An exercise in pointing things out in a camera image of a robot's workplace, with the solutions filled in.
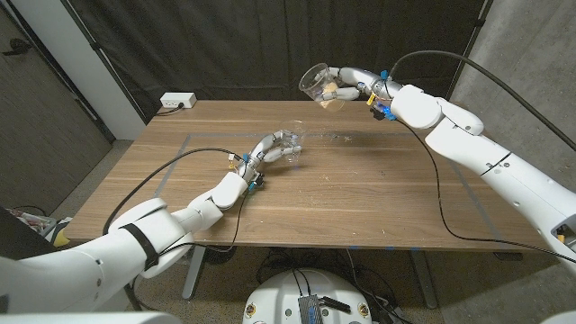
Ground black door handle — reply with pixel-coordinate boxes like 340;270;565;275
2;38;32;58

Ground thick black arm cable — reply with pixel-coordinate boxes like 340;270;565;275
102;147;238;236
389;49;576;153

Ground brown granulated sugar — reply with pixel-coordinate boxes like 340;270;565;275
319;81;342;113

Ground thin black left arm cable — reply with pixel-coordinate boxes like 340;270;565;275
130;192;249;311

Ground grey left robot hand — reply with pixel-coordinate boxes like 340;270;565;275
236;130;303;191

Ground white power strip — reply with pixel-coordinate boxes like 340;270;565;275
159;92;198;110

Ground black power strip cable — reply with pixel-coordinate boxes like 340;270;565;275
155;103;185;117

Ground grey metal table leg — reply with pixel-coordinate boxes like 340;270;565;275
411;250;438;310
182;245;208;301

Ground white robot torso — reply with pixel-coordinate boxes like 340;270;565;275
242;268;374;324

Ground small clear plastic cup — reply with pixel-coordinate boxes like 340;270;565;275
278;119;310;164

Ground black backdrop curtain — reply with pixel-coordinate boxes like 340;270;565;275
60;0;494;123

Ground black round floor fan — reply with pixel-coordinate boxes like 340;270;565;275
204;245;239;266

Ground dark box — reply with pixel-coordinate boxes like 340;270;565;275
0;206;58;261

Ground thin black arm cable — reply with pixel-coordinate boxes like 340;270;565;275
130;192;249;311
394;117;576;266

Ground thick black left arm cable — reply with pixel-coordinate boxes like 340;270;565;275
102;147;238;236

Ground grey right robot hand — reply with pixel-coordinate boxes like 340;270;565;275
321;66;404;108

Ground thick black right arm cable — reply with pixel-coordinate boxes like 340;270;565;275
389;49;576;153

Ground yellow and black object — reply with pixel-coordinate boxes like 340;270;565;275
47;218;73;248

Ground grey ribbed electronics box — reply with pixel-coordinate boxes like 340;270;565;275
298;294;323;324

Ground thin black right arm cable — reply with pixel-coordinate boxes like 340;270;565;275
394;117;576;266

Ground crumpled patterned cloth pile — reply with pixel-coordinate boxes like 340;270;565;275
8;207;58;235

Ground large clear plastic cup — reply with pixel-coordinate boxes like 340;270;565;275
298;62;346;113

